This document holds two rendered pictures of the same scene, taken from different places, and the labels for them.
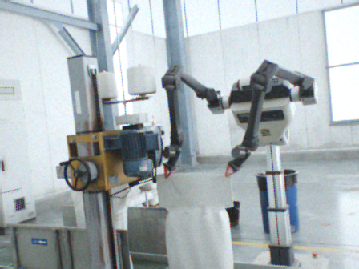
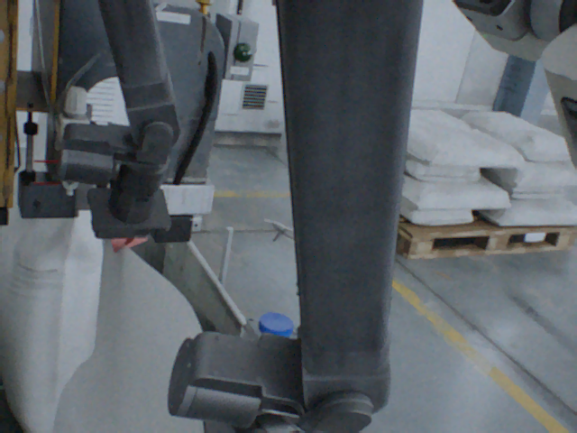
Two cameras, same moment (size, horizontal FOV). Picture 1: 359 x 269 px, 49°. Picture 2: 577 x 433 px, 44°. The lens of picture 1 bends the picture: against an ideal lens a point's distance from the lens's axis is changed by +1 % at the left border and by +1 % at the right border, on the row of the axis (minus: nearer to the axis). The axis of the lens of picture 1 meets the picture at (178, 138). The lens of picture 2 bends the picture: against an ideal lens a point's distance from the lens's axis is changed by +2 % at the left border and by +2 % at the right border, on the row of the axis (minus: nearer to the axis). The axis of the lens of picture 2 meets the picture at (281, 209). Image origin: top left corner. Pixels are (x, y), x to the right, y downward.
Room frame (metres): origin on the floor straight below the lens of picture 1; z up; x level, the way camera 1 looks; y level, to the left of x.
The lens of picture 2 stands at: (1.80, -0.59, 1.47)
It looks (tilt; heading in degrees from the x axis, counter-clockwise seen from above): 21 degrees down; 33
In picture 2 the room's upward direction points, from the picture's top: 11 degrees clockwise
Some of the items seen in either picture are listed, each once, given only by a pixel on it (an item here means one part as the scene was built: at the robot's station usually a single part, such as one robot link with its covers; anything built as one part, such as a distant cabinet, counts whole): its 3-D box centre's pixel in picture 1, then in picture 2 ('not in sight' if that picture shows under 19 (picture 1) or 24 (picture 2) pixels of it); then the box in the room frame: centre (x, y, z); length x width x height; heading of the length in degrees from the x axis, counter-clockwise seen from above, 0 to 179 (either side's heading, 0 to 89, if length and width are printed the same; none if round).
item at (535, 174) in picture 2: (151, 182); (531, 167); (5.90, 0.48, 0.44); 0.68 x 0.44 x 0.15; 151
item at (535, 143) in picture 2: not in sight; (515, 135); (6.02, 0.66, 0.56); 0.67 x 0.43 x 0.15; 61
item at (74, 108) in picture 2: not in sight; (76, 142); (2.43, 0.19, 1.14); 0.05 x 0.04 x 0.16; 151
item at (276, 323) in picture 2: not in sight; (275, 327); (2.70, -0.03, 0.84); 0.06 x 0.06 x 0.02
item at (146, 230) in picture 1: (114, 231); (163, 284); (3.06, 0.57, 0.53); 1.05 x 0.02 x 0.41; 61
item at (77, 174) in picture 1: (76, 174); not in sight; (2.05, 0.55, 1.13); 0.18 x 0.11 x 0.18; 61
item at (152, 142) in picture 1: (153, 143); not in sight; (2.14, 0.14, 1.25); 0.10 x 0.08 x 0.12; 176
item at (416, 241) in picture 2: not in sight; (451, 212); (5.72, 0.80, 0.07); 1.20 x 0.82 x 0.14; 153
